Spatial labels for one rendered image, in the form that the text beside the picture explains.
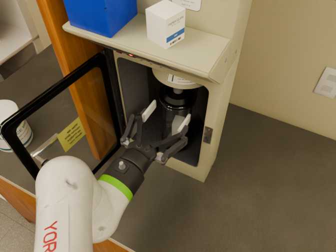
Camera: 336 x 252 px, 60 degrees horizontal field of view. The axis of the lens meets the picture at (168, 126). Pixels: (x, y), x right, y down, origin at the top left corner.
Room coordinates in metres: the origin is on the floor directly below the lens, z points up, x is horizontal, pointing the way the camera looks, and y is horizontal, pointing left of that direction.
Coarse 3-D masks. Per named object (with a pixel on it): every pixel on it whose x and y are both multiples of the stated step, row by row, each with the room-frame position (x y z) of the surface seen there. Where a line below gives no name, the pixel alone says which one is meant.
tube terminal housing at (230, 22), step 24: (144, 0) 0.57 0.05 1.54; (216, 0) 0.50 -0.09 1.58; (240, 0) 0.48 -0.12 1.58; (192, 24) 0.52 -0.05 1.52; (216, 24) 0.49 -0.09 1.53; (240, 24) 0.52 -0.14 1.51; (240, 48) 0.57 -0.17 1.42; (168, 72) 0.54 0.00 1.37; (216, 96) 0.48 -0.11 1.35; (216, 120) 0.48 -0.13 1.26; (216, 144) 0.54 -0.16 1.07; (192, 168) 0.50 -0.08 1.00
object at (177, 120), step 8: (192, 88) 0.62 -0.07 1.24; (160, 96) 0.59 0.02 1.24; (168, 104) 0.56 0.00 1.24; (184, 104) 0.56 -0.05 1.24; (168, 112) 0.56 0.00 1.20; (176, 112) 0.56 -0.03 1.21; (184, 112) 0.56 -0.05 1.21; (168, 120) 0.56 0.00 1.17; (176, 120) 0.56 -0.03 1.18; (168, 128) 0.56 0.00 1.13; (176, 128) 0.56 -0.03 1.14; (168, 136) 0.56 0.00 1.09
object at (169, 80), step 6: (156, 72) 0.59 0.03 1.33; (162, 72) 0.58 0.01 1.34; (162, 78) 0.57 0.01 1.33; (168, 78) 0.56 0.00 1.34; (174, 78) 0.56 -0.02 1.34; (180, 78) 0.55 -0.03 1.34; (168, 84) 0.56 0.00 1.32; (174, 84) 0.55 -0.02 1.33; (180, 84) 0.55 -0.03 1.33; (186, 84) 0.55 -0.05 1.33; (192, 84) 0.55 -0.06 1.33; (198, 84) 0.55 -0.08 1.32
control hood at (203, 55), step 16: (144, 16) 0.56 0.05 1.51; (80, 32) 0.50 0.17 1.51; (128, 32) 0.50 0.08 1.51; (144, 32) 0.50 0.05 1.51; (192, 32) 0.50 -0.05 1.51; (128, 48) 0.45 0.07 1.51; (144, 48) 0.45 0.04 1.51; (160, 48) 0.45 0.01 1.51; (176, 48) 0.45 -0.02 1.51; (192, 48) 0.45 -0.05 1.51; (208, 48) 0.45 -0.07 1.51; (224, 48) 0.45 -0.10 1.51; (176, 64) 0.40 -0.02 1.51; (192, 64) 0.40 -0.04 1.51; (208, 64) 0.40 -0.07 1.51; (224, 64) 0.46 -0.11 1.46; (208, 80) 0.43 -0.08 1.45
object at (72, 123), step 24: (72, 72) 0.52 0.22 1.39; (96, 72) 0.57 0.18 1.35; (72, 96) 0.50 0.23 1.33; (96, 96) 0.56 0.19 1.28; (24, 120) 0.40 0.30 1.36; (48, 120) 0.44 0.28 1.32; (72, 120) 0.48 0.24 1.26; (96, 120) 0.54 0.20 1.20; (24, 144) 0.38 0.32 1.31; (48, 144) 0.41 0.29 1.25; (72, 144) 0.46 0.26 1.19; (96, 144) 0.52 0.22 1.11
